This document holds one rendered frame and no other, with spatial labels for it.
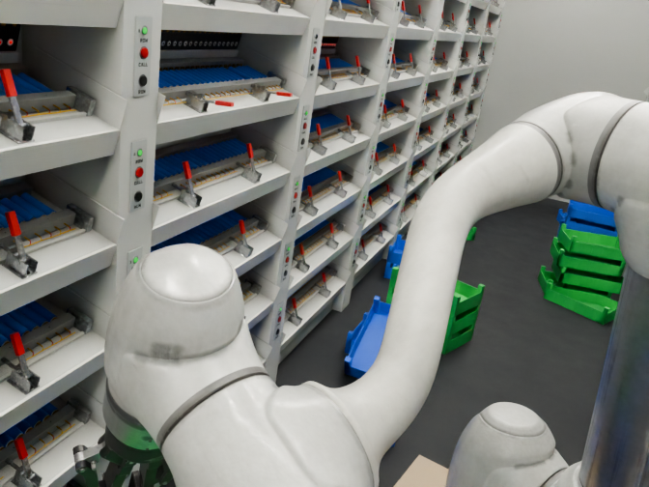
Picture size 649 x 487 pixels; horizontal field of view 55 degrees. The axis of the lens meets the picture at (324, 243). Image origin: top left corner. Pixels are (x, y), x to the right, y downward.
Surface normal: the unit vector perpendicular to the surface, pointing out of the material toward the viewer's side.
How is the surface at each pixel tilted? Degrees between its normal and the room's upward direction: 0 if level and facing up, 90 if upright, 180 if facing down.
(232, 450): 42
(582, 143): 81
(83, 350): 16
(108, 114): 90
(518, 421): 7
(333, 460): 35
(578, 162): 101
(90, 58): 90
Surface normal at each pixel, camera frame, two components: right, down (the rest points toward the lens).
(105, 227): -0.37, 0.28
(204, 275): 0.38, -0.67
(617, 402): -0.85, 0.26
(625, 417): -0.69, 0.36
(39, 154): 0.84, 0.50
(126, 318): -0.66, 0.04
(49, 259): 0.39, -0.82
